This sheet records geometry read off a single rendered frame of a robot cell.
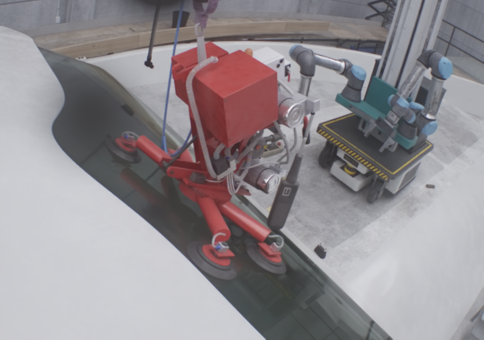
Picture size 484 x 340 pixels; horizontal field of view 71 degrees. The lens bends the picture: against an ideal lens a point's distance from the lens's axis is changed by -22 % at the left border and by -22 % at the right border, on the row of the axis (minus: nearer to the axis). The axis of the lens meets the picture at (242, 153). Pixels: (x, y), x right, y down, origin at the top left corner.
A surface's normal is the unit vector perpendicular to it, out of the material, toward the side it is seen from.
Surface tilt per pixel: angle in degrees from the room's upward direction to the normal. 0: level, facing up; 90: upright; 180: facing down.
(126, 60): 90
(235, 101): 90
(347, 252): 0
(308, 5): 90
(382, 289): 19
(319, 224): 0
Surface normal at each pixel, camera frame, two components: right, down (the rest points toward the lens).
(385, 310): 0.49, -0.45
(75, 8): 0.63, 0.53
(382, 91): -0.72, 0.25
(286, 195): 0.06, 0.55
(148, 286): 0.48, -0.83
